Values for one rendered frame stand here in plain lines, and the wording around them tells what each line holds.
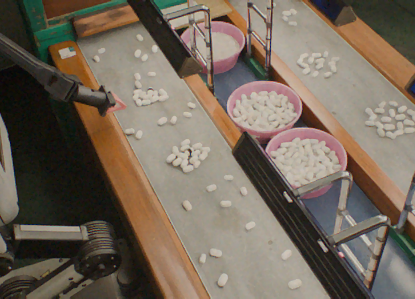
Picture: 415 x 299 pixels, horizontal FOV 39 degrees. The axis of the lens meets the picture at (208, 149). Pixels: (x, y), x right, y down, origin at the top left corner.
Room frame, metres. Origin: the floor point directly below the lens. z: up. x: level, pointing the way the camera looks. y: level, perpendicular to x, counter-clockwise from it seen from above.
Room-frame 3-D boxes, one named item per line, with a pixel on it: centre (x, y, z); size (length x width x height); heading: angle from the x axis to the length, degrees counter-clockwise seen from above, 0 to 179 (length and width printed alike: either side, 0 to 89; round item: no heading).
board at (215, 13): (2.16, 0.04, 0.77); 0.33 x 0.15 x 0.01; 112
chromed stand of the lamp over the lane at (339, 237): (0.82, -0.29, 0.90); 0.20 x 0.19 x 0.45; 22
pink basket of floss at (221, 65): (1.96, -0.04, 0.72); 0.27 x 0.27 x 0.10
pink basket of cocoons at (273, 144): (1.29, -0.31, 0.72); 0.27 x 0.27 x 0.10
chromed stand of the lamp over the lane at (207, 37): (1.72, 0.08, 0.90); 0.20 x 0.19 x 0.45; 22
